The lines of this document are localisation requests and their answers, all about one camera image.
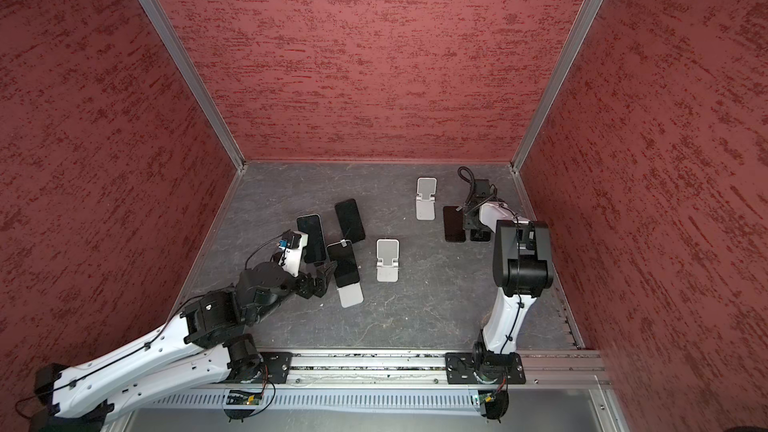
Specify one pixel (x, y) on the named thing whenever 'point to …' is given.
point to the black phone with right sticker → (453, 221)
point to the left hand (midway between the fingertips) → (320, 264)
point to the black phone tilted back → (350, 220)
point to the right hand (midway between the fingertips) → (480, 226)
